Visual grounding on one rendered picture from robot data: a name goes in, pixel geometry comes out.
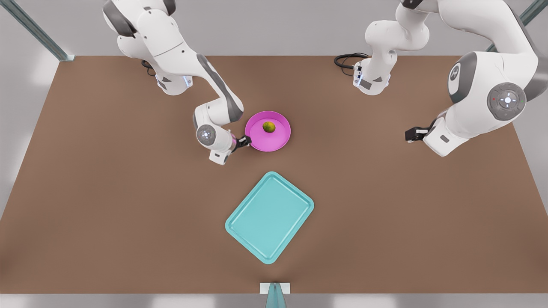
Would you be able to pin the small greenish orange fruit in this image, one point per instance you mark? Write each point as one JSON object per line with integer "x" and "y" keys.
{"x": 269, "y": 127}

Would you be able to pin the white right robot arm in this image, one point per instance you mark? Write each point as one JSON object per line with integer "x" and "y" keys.
{"x": 171, "y": 47}

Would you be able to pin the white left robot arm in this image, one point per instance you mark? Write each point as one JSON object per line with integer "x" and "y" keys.
{"x": 492, "y": 85}

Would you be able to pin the pink round plate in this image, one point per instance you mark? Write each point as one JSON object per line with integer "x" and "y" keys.
{"x": 274, "y": 139}

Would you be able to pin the teal rectangular tray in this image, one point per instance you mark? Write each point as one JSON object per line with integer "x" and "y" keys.
{"x": 269, "y": 217}

